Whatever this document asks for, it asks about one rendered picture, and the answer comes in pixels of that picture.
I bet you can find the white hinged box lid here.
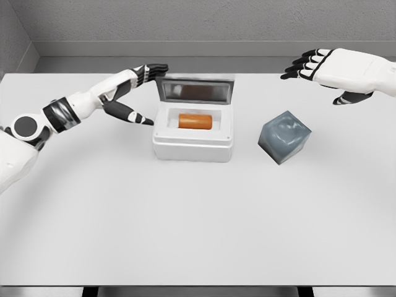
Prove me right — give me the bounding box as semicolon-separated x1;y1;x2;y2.
155;73;235;106

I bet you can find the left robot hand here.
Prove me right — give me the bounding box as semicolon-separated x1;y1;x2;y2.
88;63;170;127

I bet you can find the orange cylinder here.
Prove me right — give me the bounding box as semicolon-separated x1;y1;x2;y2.
178;113;212;131

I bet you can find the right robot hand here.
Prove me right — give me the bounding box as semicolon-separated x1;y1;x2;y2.
280;48;388;106

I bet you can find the white box base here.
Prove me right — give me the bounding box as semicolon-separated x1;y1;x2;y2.
152;100;234;162

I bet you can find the grey translucent cube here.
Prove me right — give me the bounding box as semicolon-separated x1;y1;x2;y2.
257;110;312;166

